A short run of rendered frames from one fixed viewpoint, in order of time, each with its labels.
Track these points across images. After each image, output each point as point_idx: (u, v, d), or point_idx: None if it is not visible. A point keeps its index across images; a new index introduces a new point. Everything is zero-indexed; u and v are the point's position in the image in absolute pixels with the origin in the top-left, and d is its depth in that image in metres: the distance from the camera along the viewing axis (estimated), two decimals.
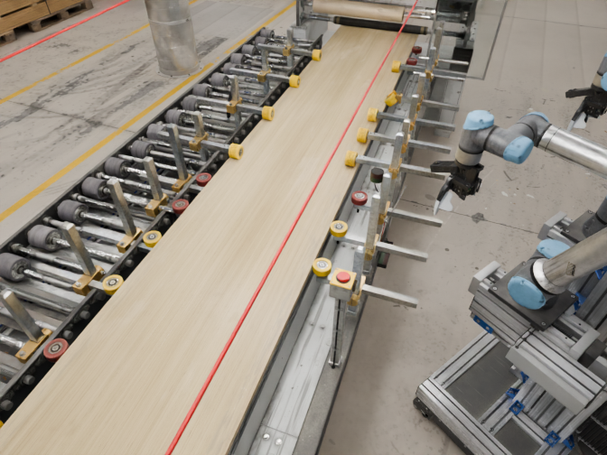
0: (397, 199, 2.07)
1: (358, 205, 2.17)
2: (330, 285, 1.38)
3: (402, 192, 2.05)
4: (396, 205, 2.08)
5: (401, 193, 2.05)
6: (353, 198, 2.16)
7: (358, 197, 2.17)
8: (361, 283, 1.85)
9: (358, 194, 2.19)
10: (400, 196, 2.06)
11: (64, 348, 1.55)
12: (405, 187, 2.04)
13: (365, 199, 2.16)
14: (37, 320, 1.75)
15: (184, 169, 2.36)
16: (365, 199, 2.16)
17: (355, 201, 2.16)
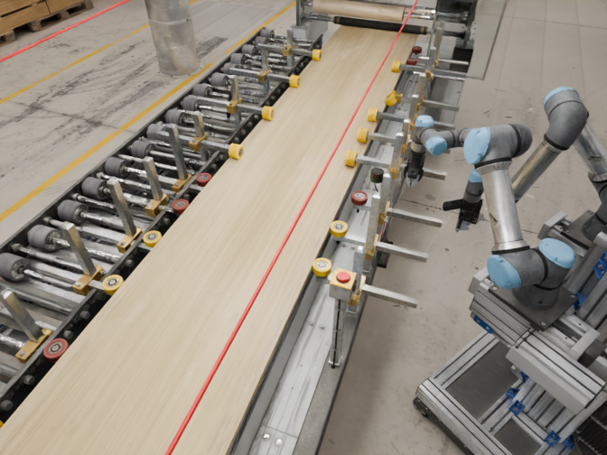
0: (397, 199, 2.07)
1: (358, 205, 2.17)
2: (330, 285, 1.38)
3: (402, 192, 2.05)
4: (396, 204, 2.08)
5: (401, 193, 2.06)
6: (353, 198, 2.16)
7: (358, 197, 2.17)
8: (361, 283, 1.85)
9: (358, 194, 2.19)
10: (400, 196, 2.06)
11: (64, 348, 1.55)
12: (406, 187, 2.04)
13: (365, 199, 2.16)
14: (37, 320, 1.75)
15: (184, 169, 2.36)
16: (365, 199, 2.16)
17: (355, 201, 2.16)
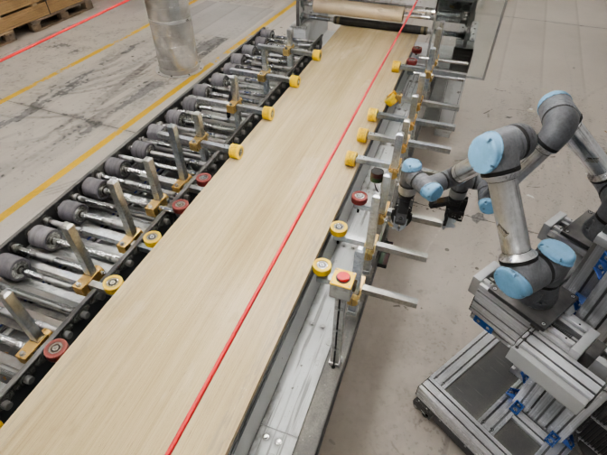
0: (390, 226, 2.01)
1: (358, 205, 2.17)
2: (330, 285, 1.38)
3: (392, 227, 1.97)
4: (390, 225, 2.04)
5: (391, 227, 1.98)
6: (353, 198, 2.16)
7: (358, 197, 2.17)
8: (361, 283, 1.85)
9: (358, 194, 2.19)
10: (391, 227, 1.99)
11: (64, 348, 1.55)
12: (393, 229, 1.94)
13: (365, 199, 2.16)
14: (37, 320, 1.75)
15: (184, 169, 2.36)
16: (365, 199, 2.16)
17: (355, 201, 2.16)
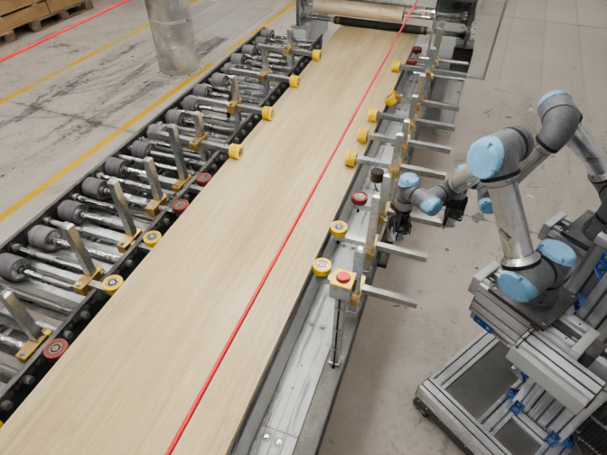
0: None
1: (358, 205, 2.17)
2: (330, 285, 1.38)
3: None
4: None
5: None
6: (353, 198, 2.16)
7: (358, 197, 2.17)
8: (361, 283, 1.85)
9: (358, 194, 2.19)
10: None
11: (64, 348, 1.55)
12: None
13: (365, 199, 2.16)
14: (37, 320, 1.75)
15: (184, 169, 2.36)
16: (365, 199, 2.16)
17: (355, 201, 2.16)
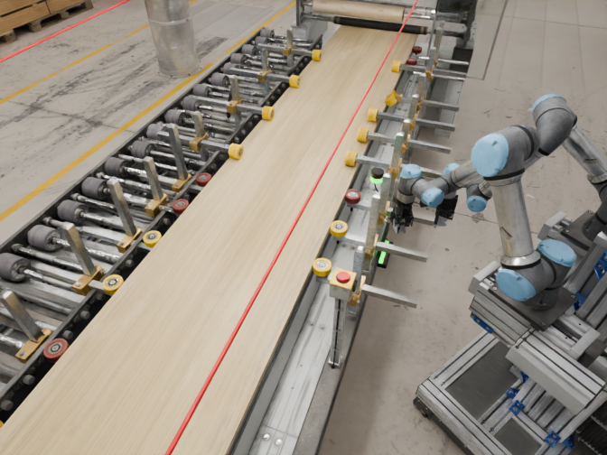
0: (390, 223, 2.01)
1: (351, 203, 2.18)
2: (330, 285, 1.38)
3: None
4: (390, 223, 2.04)
5: None
6: (347, 196, 2.17)
7: (351, 195, 2.18)
8: (361, 283, 1.85)
9: (351, 192, 2.20)
10: None
11: (64, 348, 1.55)
12: None
13: (359, 198, 2.17)
14: (37, 320, 1.75)
15: (184, 169, 2.36)
16: (359, 197, 2.17)
17: (349, 199, 2.17)
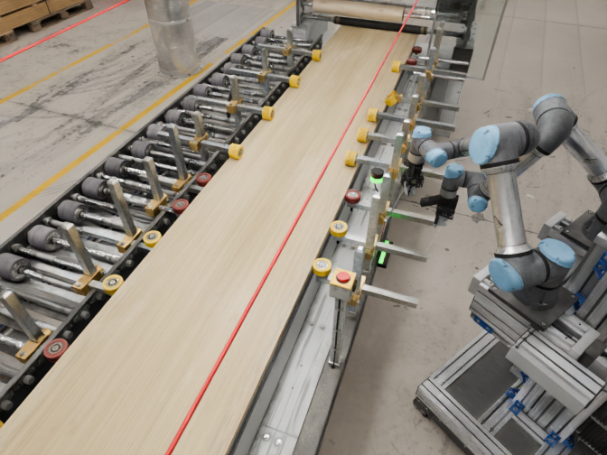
0: (397, 199, 2.08)
1: (351, 203, 2.18)
2: (330, 285, 1.38)
3: (402, 191, 2.06)
4: (396, 204, 2.09)
5: (401, 192, 2.06)
6: (347, 196, 2.17)
7: (351, 195, 2.18)
8: (361, 283, 1.85)
9: (351, 192, 2.20)
10: (400, 195, 2.07)
11: (64, 348, 1.55)
12: None
13: (359, 198, 2.17)
14: (37, 320, 1.75)
15: (184, 169, 2.36)
16: (359, 197, 2.17)
17: (349, 199, 2.17)
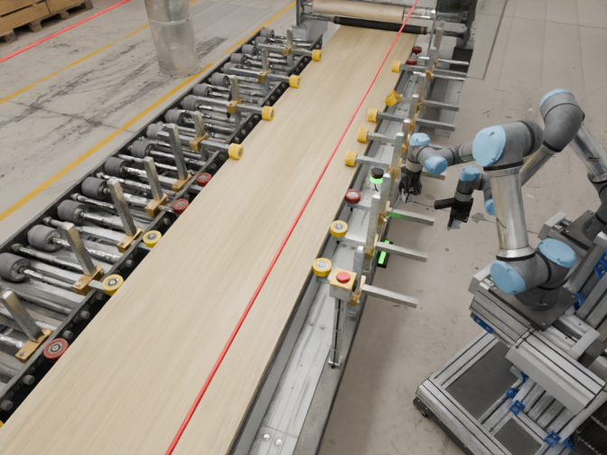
0: (397, 199, 2.08)
1: (351, 203, 2.18)
2: (330, 285, 1.38)
3: None
4: (396, 204, 2.09)
5: None
6: (347, 196, 2.17)
7: (351, 195, 2.18)
8: (361, 283, 1.85)
9: (351, 192, 2.20)
10: (400, 195, 2.07)
11: (64, 348, 1.55)
12: None
13: (359, 198, 2.17)
14: (37, 320, 1.75)
15: (184, 169, 2.36)
16: (359, 197, 2.17)
17: (349, 199, 2.17)
